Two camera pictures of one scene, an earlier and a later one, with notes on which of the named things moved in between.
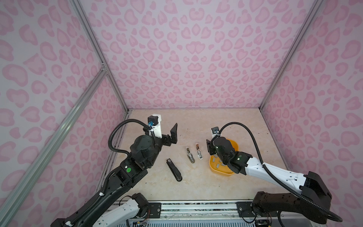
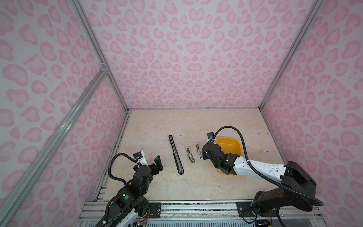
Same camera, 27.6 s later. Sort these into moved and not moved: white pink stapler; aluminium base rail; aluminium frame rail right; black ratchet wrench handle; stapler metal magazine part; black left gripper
Moved: black left gripper; black ratchet wrench handle
Not moved: white pink stapler; aluminium base rail; stapler metal magazine part; aluminium frame rail right
